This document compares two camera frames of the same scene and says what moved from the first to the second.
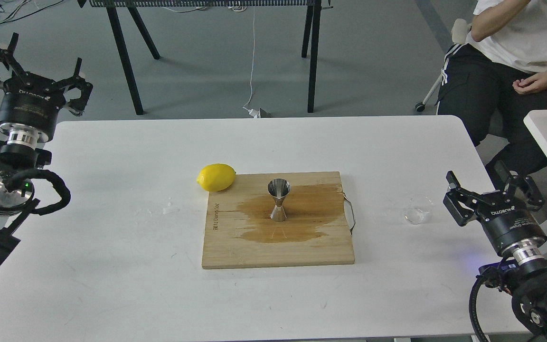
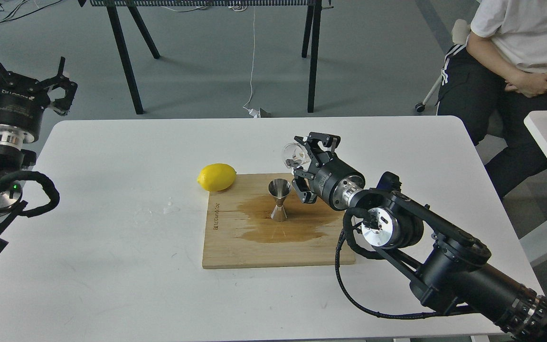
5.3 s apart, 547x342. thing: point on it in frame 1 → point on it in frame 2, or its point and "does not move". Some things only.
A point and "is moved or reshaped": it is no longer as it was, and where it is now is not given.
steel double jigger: [278, 188] does not move
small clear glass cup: [417, 209] is moved or reshaped
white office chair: [460, 29] does not move
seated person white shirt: [512, 61] does not move
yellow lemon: [216, 177] does not move
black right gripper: [503, 223] → [334, 180]
